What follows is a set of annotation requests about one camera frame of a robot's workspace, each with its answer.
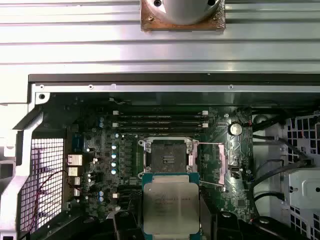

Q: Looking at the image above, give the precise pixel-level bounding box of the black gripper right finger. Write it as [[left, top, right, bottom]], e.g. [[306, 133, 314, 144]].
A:
[[199, 199, 276, 240]]

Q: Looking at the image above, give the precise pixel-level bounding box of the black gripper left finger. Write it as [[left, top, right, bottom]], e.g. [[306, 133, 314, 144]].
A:
[[79, 196, 145, 240]]

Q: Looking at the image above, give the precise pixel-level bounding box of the metal wire locking lever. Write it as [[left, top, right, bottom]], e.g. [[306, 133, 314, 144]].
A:
[[199, 180, 227, 192]]

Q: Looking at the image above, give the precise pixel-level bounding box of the silver cpu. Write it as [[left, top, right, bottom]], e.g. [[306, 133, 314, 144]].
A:
[[141, 172, 201, 237]]

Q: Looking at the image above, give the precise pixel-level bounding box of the metal socket cover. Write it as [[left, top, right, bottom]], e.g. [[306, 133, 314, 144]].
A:
[[189, 141, 229, 185]]

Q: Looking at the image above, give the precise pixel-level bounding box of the black ram slot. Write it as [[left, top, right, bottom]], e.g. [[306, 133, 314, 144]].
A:
[[119, 191, 143, 199], [116, 115, 205, 121], [116, 127, 205, 134], [112, 122, 209, 128], [112, 110, 209, 117], [117, 185, 143, 192]]

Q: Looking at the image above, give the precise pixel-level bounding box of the cpu socket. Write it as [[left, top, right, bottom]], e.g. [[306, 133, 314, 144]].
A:
[[138, 136, 200, 176]]

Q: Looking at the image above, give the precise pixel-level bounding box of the green motherboard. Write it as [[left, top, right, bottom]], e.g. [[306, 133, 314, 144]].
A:
[[49, 92, 254, 223]]

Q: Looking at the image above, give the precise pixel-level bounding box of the silver drive cage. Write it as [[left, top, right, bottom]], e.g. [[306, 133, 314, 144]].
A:
[[284, 117, 320, 240]]

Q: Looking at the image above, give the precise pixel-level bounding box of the blue port connector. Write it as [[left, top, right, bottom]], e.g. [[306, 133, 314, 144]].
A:
[[72, 133, 85, 153]]

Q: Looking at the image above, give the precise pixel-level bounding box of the silver coin battery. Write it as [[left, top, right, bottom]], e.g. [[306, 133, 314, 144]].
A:
[[229, 122, 243, 136]]

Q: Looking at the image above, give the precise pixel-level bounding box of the black silver pc case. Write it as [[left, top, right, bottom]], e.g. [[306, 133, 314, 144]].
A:
[[0, 72, 320, 240]]

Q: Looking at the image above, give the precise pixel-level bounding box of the black cable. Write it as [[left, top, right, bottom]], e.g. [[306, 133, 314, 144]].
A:
[[251, 133, 310, 163], [251, 159, 311, 201], [252, 191, 286, 221], [237, 106, 287, 126]]

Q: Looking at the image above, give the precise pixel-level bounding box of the red black wire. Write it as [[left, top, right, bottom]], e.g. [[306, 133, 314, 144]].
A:
[[34, 169, 83, 233]]

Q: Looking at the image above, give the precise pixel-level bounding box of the brown square base plate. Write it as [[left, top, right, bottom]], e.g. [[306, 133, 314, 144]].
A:
[[140, 0, 226, 32]]

